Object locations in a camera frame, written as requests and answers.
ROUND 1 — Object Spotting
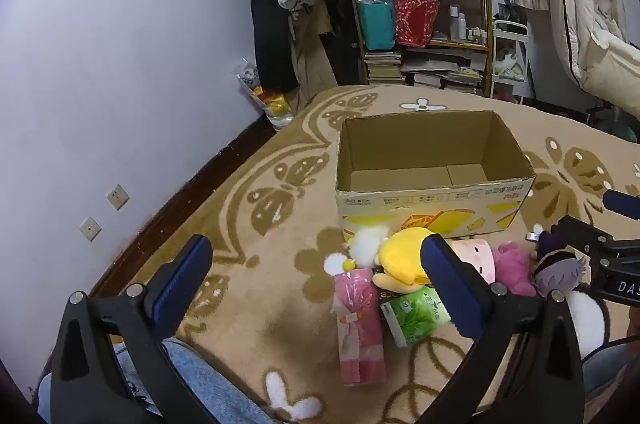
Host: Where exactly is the teal bag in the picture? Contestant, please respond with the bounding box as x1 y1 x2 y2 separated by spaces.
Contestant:
356 0 397 50

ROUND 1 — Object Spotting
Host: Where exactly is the clear plastic bag of toys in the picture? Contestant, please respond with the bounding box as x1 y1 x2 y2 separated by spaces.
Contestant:
236 56 296 129

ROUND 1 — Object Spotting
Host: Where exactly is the white wall socket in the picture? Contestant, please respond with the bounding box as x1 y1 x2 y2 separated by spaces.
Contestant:
106 185 131 211
78 217 102 243

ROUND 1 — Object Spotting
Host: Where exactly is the person's right jeans leg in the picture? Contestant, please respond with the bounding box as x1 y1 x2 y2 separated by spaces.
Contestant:
580 344 633 400

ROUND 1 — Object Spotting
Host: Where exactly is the person's left jeans leg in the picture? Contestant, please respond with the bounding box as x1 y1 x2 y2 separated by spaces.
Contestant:
37 336 273 424

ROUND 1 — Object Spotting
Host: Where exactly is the wide stack of books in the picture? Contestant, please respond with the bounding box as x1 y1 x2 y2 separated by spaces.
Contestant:
400 48 486 94

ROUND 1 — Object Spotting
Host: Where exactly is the white duck plush toy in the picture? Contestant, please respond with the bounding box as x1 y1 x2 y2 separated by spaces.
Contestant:
324 226 393 277

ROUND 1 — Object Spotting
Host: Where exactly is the narrow stack of books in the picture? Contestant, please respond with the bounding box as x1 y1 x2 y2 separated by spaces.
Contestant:
364 48 403 85

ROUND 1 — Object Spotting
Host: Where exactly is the beige hanging coat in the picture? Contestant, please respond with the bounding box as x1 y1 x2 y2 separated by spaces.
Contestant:
287 0 341 104

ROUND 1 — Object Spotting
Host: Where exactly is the red patterned bag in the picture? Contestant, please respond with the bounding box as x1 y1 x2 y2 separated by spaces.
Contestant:
394 0 442 49

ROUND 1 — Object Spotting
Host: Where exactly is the pink pig plush toy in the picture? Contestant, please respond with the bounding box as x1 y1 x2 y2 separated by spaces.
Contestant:
445 239 498 282

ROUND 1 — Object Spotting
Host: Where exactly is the purple haired plush doll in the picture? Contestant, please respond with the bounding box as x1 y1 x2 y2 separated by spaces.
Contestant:
530 226 593 292

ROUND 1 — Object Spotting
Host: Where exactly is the yellow plush toy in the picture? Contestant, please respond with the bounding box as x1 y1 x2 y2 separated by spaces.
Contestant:
372 228 436 295

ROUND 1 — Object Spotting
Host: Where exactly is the white trolley cart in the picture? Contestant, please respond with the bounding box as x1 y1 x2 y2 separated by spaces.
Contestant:
490 18 531 104

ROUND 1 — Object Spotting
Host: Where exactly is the cardboard box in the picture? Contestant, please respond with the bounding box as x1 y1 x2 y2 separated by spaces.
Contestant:
334 110 537 241

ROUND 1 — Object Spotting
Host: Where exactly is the green tissue pack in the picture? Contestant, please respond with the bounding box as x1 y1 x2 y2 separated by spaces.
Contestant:
380 286 453 349

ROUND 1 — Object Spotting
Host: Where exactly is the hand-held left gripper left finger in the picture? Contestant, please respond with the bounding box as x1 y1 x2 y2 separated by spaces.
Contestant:
50 234 213 424

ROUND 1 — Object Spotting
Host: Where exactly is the dark hanging garment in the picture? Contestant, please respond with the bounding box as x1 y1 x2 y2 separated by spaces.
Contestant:
325 0 363 87

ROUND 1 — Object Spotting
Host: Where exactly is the beige flower pattern carpet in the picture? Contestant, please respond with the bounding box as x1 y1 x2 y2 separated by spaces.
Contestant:
95 84 640 424

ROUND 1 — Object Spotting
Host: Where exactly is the green and white cloth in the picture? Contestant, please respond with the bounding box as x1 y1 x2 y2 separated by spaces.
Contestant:
495 46 526 79

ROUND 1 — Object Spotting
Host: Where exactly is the black hanging coat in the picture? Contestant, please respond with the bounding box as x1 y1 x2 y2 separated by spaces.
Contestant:
244 0 293 94

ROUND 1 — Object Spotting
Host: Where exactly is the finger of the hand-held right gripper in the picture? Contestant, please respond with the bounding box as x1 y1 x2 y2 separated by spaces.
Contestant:
602 190 640 222
556 215 618 255

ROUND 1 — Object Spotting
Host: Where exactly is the pink towel pack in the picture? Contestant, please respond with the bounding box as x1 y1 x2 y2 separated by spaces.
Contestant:
332 269 388 387

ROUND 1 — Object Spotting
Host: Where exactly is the black and white plush toy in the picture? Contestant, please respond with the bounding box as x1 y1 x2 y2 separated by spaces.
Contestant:
567 289 613 350

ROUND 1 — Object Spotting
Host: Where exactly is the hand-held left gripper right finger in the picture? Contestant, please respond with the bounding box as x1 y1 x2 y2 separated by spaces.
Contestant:
419 234 586 424

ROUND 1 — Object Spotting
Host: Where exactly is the cream duvet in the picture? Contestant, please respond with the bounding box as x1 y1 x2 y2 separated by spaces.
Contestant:
542 0 640 119

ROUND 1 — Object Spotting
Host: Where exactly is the person's jeans leg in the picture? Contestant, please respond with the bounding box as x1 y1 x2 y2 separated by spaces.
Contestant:
37 336 273 424
580 344 633 400

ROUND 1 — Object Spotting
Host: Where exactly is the magenta bear plush toy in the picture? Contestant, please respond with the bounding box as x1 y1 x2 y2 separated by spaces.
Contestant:
490 241 538 297

